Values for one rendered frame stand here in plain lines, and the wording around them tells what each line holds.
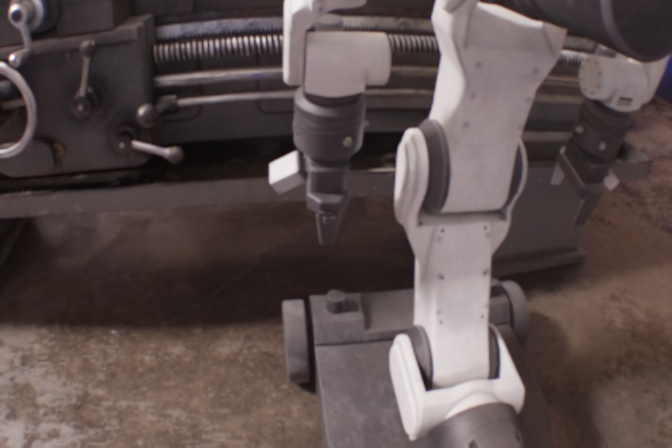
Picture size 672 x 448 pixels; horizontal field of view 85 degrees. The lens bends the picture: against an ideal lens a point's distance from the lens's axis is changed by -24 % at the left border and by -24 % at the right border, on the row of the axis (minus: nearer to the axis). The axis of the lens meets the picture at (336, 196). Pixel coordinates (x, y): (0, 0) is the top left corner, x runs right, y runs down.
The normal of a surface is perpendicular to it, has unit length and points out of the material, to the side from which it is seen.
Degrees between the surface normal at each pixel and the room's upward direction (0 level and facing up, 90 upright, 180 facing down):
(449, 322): 60
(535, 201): 90
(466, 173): 86
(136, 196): 90
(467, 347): 46
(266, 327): 0
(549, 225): 90
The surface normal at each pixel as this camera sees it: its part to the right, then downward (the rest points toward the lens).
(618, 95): 0.11, 0.69
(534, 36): 0.10, -0.39
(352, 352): 0.04, -0.85
